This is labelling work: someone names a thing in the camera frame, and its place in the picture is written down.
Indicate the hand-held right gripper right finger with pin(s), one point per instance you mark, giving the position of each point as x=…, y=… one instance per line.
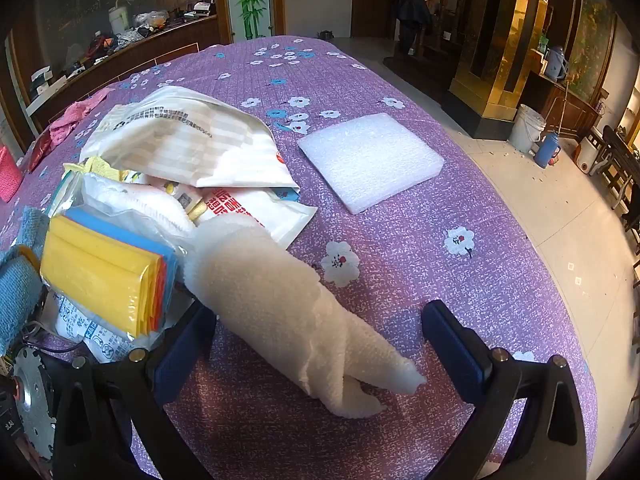
x=450, y=350

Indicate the wooden counter cabinet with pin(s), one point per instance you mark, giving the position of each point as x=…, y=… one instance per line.
x=125, y=55

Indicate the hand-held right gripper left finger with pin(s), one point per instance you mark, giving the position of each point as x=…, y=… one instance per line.
x=177, y=360

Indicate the white foam sheet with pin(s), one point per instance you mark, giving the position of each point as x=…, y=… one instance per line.
x=370, y=160

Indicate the white bucket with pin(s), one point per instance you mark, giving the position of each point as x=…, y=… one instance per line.
x=525, y=127

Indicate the yellow and blue bag packet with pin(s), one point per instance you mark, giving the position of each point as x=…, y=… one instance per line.
x=100, y=270

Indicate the purple floral tablecloth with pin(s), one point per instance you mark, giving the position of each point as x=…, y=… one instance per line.
x=400, y=270

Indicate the white bag with red print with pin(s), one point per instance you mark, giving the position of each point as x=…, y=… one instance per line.
x=280, y=215

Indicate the dark wooden chair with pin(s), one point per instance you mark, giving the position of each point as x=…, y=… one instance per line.
x=620, y=160

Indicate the white floor appliance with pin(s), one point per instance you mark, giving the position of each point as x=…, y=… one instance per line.
x=587, y=155

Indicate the cream towel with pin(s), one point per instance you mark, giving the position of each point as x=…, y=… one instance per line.
x=280, y=300

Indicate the striped white plastic bag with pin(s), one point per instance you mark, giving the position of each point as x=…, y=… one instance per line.
x=200, y=135

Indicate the white towel packet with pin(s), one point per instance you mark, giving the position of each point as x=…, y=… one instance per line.
x=145, y=205

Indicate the white jug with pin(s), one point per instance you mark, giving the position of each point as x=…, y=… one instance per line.
x=118, y=20

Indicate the blue thermos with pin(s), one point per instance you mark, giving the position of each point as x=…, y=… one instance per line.
x=546, y=150

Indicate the pink cloth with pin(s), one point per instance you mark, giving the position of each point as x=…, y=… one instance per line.
x=75, y=115

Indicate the printed clear packet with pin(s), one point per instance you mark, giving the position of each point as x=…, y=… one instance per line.
x=95, y=342

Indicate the dark coat on stair post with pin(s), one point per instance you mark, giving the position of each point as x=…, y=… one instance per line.
x=411, y=12

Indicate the red wallet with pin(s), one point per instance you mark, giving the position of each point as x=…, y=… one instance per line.
x=40, y=152

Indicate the blue towel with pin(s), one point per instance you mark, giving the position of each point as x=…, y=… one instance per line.
x=17, y=280

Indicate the bamboo print panel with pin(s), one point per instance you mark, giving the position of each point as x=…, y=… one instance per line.
x=250, y=0

